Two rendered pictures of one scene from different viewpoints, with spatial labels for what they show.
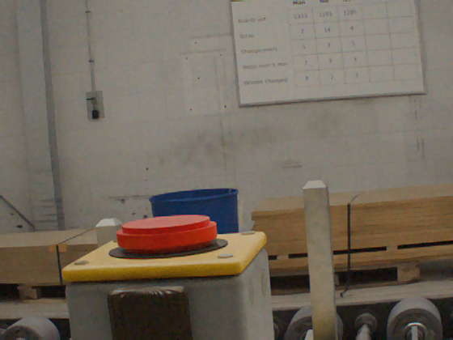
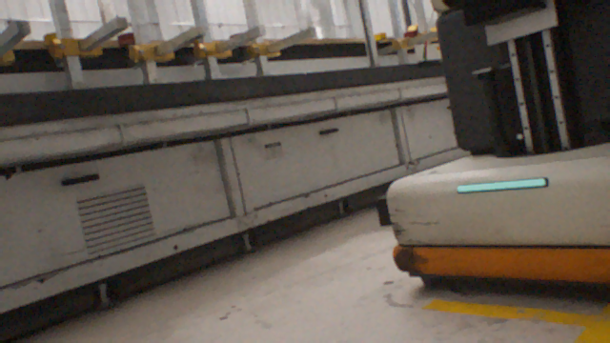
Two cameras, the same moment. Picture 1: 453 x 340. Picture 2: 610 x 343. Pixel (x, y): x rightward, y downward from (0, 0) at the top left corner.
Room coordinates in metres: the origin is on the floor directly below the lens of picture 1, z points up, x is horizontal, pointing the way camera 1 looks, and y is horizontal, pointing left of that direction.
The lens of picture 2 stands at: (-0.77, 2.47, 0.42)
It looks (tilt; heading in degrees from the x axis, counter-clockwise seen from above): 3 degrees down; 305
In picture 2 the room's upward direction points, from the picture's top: 12 degrees counter-clockwise
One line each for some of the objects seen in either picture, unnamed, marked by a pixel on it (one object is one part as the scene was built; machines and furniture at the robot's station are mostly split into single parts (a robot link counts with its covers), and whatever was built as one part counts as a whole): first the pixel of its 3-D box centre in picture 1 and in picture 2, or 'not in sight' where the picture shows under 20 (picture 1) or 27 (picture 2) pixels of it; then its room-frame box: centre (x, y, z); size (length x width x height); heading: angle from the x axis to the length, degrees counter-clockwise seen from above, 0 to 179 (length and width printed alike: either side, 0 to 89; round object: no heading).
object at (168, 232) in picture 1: (167, 242); not in sight; (0.40, 0.03, 1.22); 0.04 x 0.04 x 0.02
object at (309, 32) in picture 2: not in sight; (274, 48); (0.47, 0.72, 0.80); 0.43 x 0.03 x 0.04; 170
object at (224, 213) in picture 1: (200, 248); not in sight; (6.14, 0.20, 0.36); 0.59 x 0.57 x 0.73; 170
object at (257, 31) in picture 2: not in sight; (224, 48); (0.52, 0.97, 0.81); 0.43 x 0.03 x 0.04; 170
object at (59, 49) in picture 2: not in sight; (75, 48); (0.66, 1.47, 0.82); 0.14 x 0.06 x 0.05; 80
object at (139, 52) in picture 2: not in sight; (152, 52); (0.61, 1.22, 0.81); 0.14 x 0.06 x 0.05; 80
